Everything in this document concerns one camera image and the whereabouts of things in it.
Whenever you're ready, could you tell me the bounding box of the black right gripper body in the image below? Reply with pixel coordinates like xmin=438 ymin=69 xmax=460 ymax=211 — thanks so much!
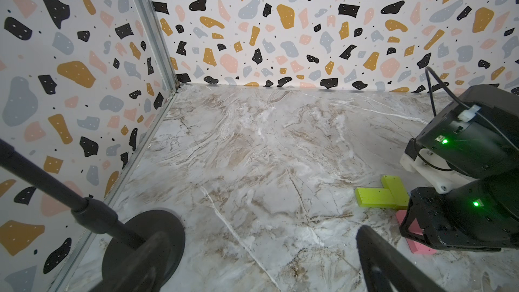
xmin=400 ymin=178 xmax=518 ymax=251

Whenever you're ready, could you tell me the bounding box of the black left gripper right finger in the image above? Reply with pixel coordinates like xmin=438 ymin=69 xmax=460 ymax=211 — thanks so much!
xmin=356 ymin=225 xmax=443 ymax=292

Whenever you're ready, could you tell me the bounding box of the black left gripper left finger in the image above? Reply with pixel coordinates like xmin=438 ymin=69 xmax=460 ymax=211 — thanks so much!
xmin=91 ymin=232 xmax=170 ymax=291

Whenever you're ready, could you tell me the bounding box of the lime green block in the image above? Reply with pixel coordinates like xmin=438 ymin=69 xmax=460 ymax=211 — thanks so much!
xmin=355 ymin=187 xmax=409 ymax=210
xmin=381 ymin=175 xmax=410 ymax=210

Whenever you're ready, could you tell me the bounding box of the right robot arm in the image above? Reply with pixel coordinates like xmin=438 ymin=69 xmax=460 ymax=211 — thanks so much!
xmin=400 ymin=85 xmax=518 ymax=252

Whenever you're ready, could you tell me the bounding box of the black microphone stand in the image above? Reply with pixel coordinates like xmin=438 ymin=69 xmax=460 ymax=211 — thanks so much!
xmin=1 ymin=141 xmax=186 ymax=286

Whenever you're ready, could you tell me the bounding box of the metal corner profile left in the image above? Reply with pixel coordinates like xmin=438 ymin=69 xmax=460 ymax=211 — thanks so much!
xmin=134 ymin=0 xmax=180 ymax=95

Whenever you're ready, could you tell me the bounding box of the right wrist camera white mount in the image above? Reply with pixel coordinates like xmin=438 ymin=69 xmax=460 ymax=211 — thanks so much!
xmin=400 ymin=139 xmax=474 ymax=195

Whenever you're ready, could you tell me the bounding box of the black camera cable right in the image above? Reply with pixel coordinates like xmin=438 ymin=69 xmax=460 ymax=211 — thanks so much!
xmin=424 ymin=65 xmax=519 ymax=147

